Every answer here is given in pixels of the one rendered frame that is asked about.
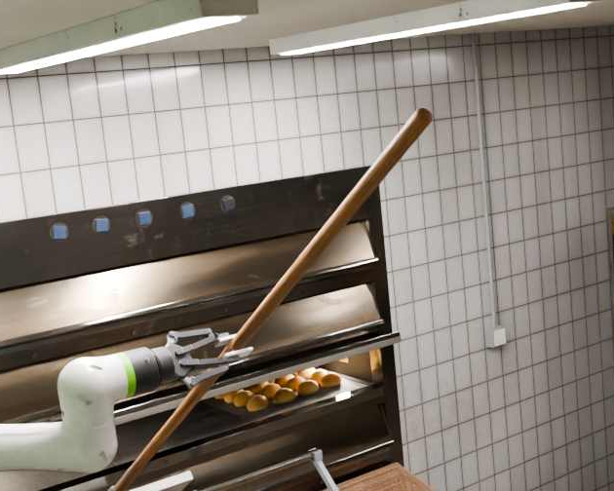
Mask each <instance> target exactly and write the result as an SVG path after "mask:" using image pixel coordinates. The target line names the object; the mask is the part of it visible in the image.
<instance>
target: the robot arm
mask: <svg viewBox="0 0 614 491"><path fill-rule="evenodd" d="M235 336H236V334H234V335H229V333H222V334H217V333H215V334H213V333H212V332H211V329H210V328H206V329H198V330H191V331H184V332H176V331H170V333H169V334H168V335H167V337H166V340H167V341H168V344H167V345H166V346H164V347H160V348H156V349H152V350H149V349H147V348H145V347H142V348H138V349H134V350H130V351H125V352H122V353H118V354H114V355H110V356H104V357H94V358H90V357H84V358H78V359H75V360H73V361H71V362H70V363H69V364H67V365H66V366H65V367H64V369H63V370H62V371H61V373H60V375H59V376H58V397H59V403H60V410H61V418H62V422H55V423H49V422H47V423H32V424H0V472H10V471H62V472H84V473H92V472H99V471H101V470H103V469H105V468H106V467H107V466H108V465H109V464H110V463H111V462H112V461H113V459H114V457H115V455H116V452H117V446H118V442H117V436H116V430H115V422H114V404H115V402H116V401H118V400H121V399H125V398H128V397H134V396H138V395H142V394H145V393H149V392H153V391H155V390H156V389H157V387H158V385H162V384H166V383H169V382H172V381H183V382H184V383H185V384H186V385H187V389H188V390H189V391H191V390H193V389H194V388H195V387H196V386H197V385H199V384H202V383H204V382H207V381H209V380H211V379H213V378H216V377H219V376H221V375H223V374H224V373H225V372H226V371H227V370H228V368H229V367H228V365H227V364H231V363H235V362H237V361H238V360H239V359H240V358H241V357H245V356H248V355H249V354H250V353H251V352H252V350H253V347H249V348H245V349H242V350H238V351H234V352H230V353H226V354H225V355H224V356H223V357H222V358H214V359H192V358H191V357H190V355H191V354H193V353H195V352H198V351H200V350H202V349H205V348H206V347H208V346H211V345H213V344H214V346H215V347H219V346H223V345H227V344H229V343H230V342H231V341H232V339H233V338H234V337H235ZM199 339H203V340H201V341H199V342H196V343H194V344H192V345H191V344H190V345H187V346H185V347H181V346H178V345H176V344H175V343H178V342H185V341H192V340H199ZM216 367H217V368H216ZM206 368H215V369H213V370H211V371H208V372H205V373H203V374H200V375H198V376H197V377H195V376H191V377H187V375H188V374H189V372H190V371H194V370H197V369H206Z"/></svg>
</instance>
